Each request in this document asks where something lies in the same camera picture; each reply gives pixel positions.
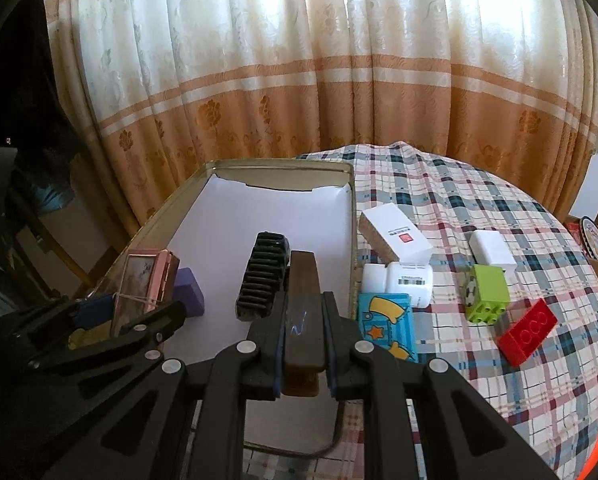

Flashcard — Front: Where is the red toy brick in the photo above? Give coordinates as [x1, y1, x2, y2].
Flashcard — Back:
[496, 299, 557, 367]

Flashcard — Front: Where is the teal toy brick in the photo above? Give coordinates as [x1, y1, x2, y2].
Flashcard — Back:
[357, 292, 418, 363]

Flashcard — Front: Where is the green football toy brick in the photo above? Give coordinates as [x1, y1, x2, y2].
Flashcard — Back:
[464, 264, 510, 325]

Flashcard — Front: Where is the purple block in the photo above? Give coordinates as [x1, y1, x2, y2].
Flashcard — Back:
[173, 268, 204, 318]

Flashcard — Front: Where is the white pill bottle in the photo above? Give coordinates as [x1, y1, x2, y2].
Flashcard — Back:
[361, 262, 433, 308]

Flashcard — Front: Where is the dark brown wooden block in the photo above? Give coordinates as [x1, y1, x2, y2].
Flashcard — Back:
[282, 252, 326, 396]

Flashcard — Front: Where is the white charger cube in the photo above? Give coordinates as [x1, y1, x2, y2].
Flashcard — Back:
[469, 230, 517, 274]

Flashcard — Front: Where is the white box red logo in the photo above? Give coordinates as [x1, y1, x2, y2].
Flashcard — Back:
[357, 204, 433, 266]

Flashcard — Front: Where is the black ribbed brush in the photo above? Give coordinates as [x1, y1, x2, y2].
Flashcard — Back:
[235, 232, 290, 322]

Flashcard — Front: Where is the plaid tablecloth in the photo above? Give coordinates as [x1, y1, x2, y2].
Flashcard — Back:
[320, 142, 598, 479]

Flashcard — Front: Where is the gold metal tray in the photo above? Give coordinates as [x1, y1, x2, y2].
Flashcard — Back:
[90, 158, 358, 461]

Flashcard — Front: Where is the round cookie tin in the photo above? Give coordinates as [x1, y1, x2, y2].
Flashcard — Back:
[579, 217, 598, 260]

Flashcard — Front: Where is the white paper tray liner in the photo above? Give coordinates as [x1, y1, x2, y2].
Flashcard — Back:
[161, 173, 354, 453]

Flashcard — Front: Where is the cream and orange curtain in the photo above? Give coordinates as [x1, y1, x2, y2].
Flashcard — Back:
[44, 0, 598, 232]

